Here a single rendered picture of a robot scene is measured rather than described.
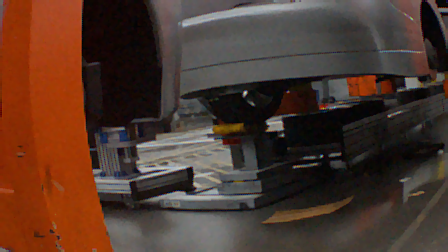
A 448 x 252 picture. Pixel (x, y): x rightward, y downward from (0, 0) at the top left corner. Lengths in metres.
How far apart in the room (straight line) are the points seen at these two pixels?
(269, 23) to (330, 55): 0.38
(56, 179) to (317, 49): 2.89
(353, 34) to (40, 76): 2.80
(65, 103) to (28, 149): 0.13
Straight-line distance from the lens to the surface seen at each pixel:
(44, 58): 1.24
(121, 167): 6.17
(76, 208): 1.27
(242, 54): 4.26
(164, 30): 2.30
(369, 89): 7.70
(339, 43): 3.91
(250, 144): 5.53
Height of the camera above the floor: 0.82
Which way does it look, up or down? 3 degrees down
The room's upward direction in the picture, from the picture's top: 8 degrees counter-clockwise
